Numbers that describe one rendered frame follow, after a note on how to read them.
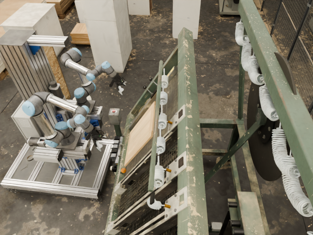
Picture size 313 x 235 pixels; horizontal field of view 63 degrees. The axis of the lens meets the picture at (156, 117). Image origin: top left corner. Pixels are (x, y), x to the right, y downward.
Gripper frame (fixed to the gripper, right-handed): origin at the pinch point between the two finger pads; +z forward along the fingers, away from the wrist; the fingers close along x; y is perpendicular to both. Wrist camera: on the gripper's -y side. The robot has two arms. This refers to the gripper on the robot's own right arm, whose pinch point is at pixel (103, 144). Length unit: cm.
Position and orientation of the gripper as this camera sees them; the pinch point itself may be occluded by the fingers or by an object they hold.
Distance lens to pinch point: 224.6
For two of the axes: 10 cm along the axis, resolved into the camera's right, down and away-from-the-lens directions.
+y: 8.6, -2.5, -4.4
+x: 1.4, -7.2, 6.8
